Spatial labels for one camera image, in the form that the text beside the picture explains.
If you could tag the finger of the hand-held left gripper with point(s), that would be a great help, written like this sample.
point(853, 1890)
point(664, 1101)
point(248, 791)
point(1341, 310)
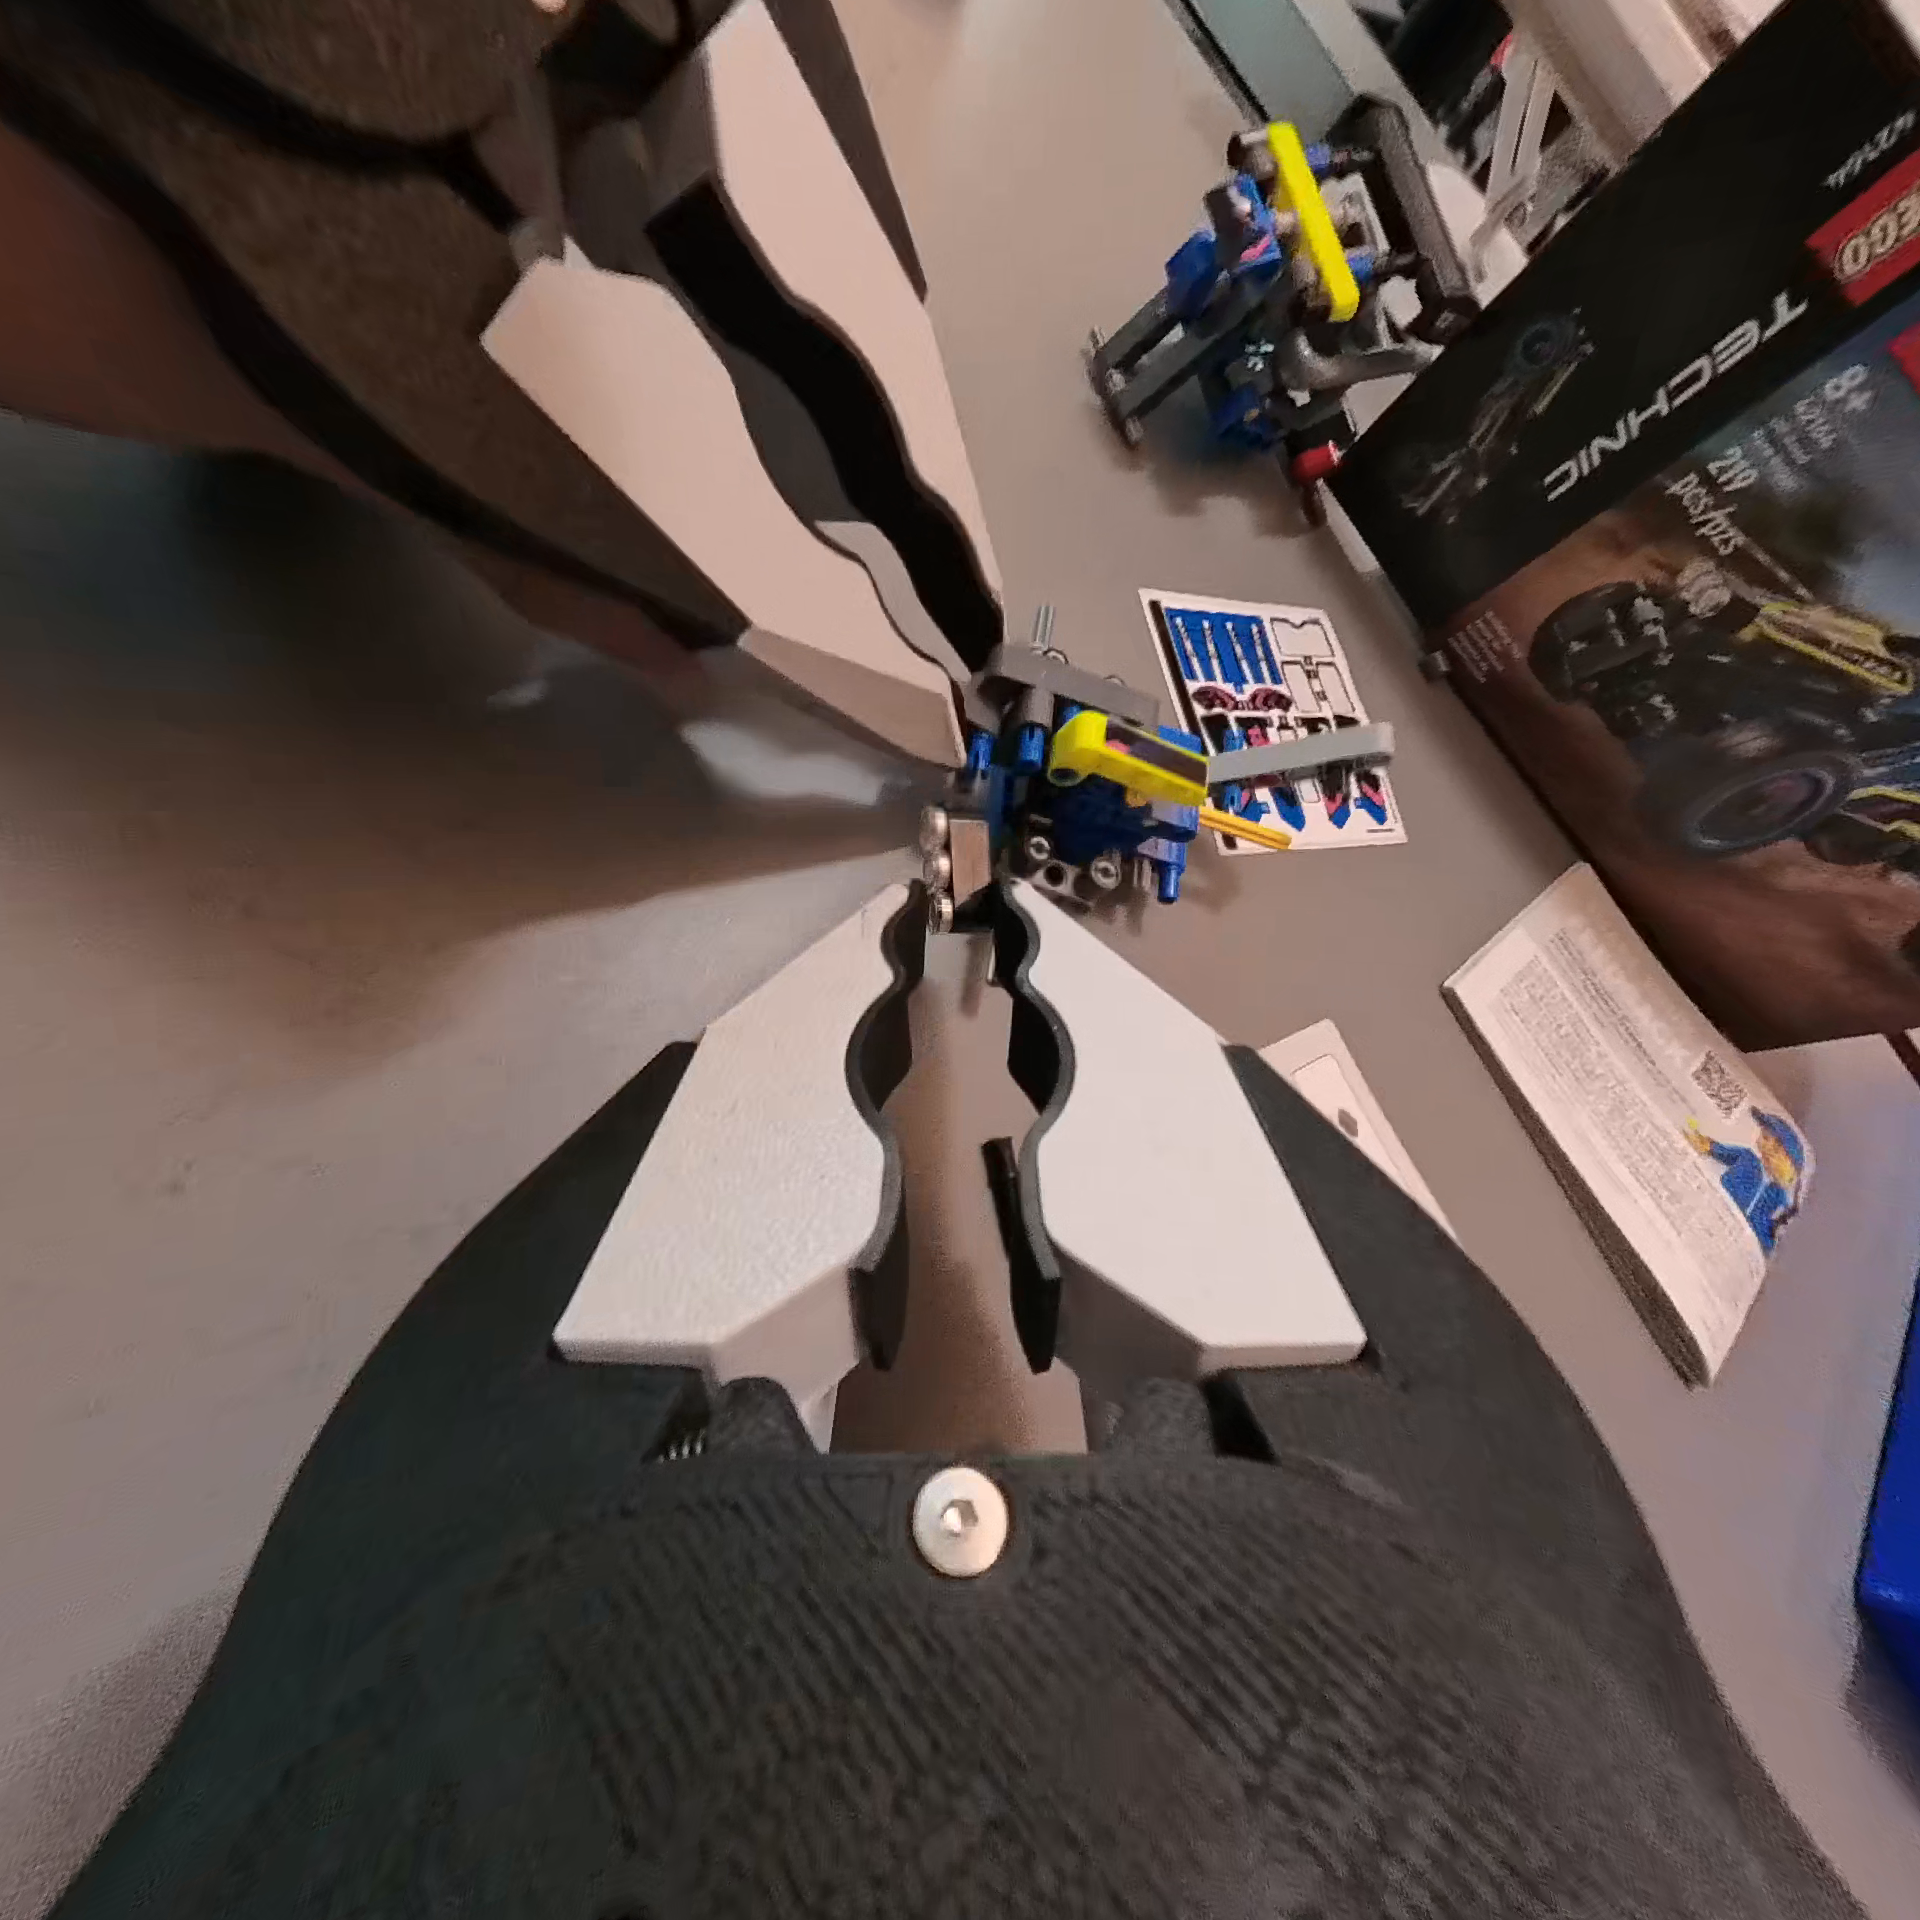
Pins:
point(645, 435)
point(855, 271)

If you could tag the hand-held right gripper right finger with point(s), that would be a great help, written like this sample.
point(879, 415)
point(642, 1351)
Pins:
point(1184, 1185)

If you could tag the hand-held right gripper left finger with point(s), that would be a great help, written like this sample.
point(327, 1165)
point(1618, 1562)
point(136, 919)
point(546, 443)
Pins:
point(735, 1185)

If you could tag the black lego connector piece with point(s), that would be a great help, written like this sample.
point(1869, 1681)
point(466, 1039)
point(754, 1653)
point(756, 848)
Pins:
point(971, 879)

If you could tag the small blue yellow lego assembly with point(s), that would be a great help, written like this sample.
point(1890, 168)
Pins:
point(1109, 765)

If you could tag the open lego instruction booklet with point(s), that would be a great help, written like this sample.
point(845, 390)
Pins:
point(1348, 1109)

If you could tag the large blue yellow lego assembly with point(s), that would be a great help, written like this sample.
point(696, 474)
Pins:
point(1275, 283)

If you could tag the closed lego booklet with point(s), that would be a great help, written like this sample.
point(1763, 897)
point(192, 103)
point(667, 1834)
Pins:
point(1620, 1080)

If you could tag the lego sticker sheet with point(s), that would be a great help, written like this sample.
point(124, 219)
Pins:
point(1290, 661)

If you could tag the lego set box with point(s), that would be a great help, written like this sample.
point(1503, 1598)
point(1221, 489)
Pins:
point(1693, 523)

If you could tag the person's left hand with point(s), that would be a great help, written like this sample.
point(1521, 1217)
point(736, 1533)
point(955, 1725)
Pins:
point(106, 301)

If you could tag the white stand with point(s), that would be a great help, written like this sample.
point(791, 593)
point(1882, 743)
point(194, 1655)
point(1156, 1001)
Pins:
point(1523, 136)

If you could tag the blue plastic storage bin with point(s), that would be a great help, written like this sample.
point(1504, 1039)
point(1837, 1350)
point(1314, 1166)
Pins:
point(1893, 1499)

